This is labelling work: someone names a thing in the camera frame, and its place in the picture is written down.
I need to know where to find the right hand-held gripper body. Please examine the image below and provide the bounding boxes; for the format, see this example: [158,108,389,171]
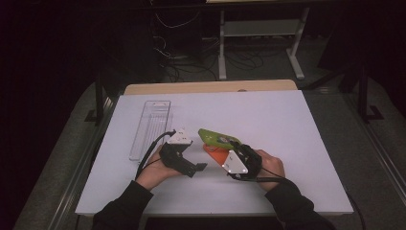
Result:
[221,143,264,182]

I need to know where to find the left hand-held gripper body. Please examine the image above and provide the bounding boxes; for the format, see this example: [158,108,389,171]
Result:
[158,127,197,178]

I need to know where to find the orange phone case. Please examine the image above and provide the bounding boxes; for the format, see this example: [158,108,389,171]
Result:
[203,143,231,168]

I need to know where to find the green cartoon phone case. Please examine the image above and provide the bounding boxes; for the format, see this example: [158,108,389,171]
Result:
[197,127,242,151]

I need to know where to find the clear plastic tray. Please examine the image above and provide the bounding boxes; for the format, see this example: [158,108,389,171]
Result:
[128,100,174,162]

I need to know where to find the person's right hand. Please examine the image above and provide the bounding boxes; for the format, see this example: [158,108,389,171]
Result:
[255,149,286,193]

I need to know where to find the person's left hand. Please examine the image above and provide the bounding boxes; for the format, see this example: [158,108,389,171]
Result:
[135,145,184,193]

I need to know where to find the white board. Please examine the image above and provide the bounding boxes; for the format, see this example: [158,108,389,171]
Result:
[75,90,354,216]

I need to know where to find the wooden table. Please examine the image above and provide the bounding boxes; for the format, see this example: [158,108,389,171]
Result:
[124,79,299,96]

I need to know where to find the black metal stand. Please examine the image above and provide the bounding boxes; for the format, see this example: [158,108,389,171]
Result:
[356,61,386,125]
[84,72,111,127]

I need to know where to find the right hand-held gripper black cable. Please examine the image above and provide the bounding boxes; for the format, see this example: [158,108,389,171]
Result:
[236,166,367,230]

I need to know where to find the black floor cables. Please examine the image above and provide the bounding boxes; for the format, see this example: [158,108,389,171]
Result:
[152,32,266,82]

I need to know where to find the aluminium rail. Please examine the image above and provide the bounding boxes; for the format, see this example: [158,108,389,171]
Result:
[346,95,406,205]
[47,95,120,230]

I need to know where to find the white metal desk frame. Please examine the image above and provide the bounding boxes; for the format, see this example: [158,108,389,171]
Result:
[218,7,310,81]

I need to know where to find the white cable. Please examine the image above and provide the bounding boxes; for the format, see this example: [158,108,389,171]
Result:
[154,11,201,31]

